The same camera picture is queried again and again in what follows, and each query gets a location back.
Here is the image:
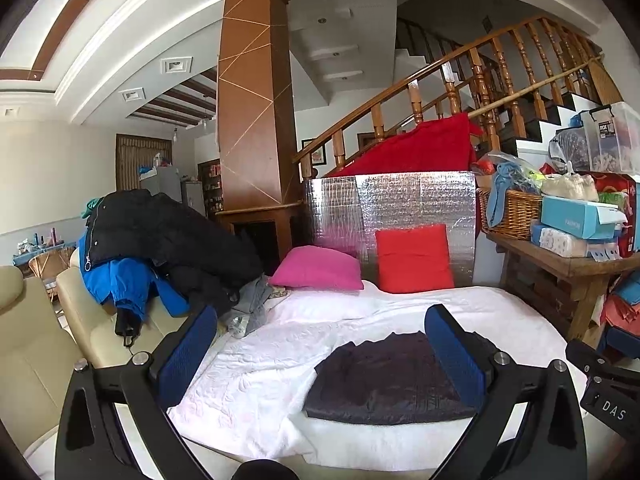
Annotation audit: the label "red cloth on railing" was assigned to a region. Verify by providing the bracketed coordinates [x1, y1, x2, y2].
[330, 113, 483, 177]

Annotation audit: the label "light blue cloth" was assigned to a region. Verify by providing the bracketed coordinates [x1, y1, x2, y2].
[486, 162, 527, 228]

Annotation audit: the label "silver foil insulation panel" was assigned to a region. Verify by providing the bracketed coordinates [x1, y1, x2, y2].
[304, 171, 476, 287]

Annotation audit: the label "clear plastic storage bin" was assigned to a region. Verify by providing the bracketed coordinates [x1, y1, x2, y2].
[572, 101, 639, 174]

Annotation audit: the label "pink pillow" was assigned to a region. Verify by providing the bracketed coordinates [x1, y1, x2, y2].
[269, 245, 363, 292]

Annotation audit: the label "white embossed bedspread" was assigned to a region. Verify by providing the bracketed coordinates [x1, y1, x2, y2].
[169, 284, 565, 479]

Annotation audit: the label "white patterned tissue pack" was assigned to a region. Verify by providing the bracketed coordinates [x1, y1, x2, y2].
[530, 222, 622, 262]

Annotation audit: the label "wooden side table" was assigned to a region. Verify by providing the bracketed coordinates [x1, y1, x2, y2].
[488, 234, 639, 347]

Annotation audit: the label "red gift bag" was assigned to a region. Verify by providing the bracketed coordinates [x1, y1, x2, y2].
[591, 172, 640, 258]

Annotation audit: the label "red square cushion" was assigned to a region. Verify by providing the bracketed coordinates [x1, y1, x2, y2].
[375, 224, 454, 294]

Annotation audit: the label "blue jacket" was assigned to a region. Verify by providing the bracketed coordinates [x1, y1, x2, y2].
[78, 236, 190, 327]

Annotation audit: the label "black coat pile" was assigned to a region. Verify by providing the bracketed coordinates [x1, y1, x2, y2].
[81, 188, 264, 313]

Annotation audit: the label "wooden stair railing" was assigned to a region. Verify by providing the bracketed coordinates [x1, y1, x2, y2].
[293, 15, 623, 180]

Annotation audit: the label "black quilted jacket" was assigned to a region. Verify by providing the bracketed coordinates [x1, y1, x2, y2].
[303, 332, 474, 426]

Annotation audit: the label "beige leather sofa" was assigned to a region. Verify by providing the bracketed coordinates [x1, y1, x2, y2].
[1, 250, 186, 457]

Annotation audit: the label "folded blue and coral cloths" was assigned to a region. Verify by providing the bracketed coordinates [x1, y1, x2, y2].
[600, 270, 640, 336]

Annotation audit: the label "grey garment on bed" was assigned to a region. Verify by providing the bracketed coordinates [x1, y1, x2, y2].
[221, 275, 288, 339]

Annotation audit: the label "wooden pillar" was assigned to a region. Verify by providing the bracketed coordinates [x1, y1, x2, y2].
[217, 0, 302, 261]

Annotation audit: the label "wicker basket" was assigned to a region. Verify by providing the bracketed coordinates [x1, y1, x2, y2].
[476, 188, 542, 240]

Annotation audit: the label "teal fashion box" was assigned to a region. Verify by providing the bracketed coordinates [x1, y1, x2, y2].
[540, 196, 627, 240]

